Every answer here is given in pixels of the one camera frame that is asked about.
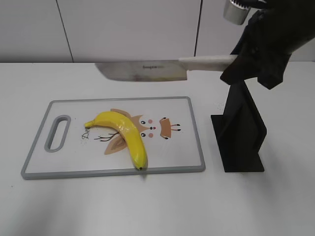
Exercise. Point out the grey rimmed white cutting board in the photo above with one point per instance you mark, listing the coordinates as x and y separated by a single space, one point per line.
64 148

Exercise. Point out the white handled kitchen knife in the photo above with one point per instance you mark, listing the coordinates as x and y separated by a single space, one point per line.
162 70

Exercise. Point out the black knife stand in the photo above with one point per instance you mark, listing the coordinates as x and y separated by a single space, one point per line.
240 131

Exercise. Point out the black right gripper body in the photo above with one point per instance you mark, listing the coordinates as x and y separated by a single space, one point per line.
277 26

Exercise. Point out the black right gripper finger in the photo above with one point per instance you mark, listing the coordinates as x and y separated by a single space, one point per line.
243 68
272 68

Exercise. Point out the yellow plastic banana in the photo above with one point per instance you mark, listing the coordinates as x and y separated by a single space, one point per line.
129 132

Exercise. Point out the silver robot arm joint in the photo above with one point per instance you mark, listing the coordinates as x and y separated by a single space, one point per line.
235 11

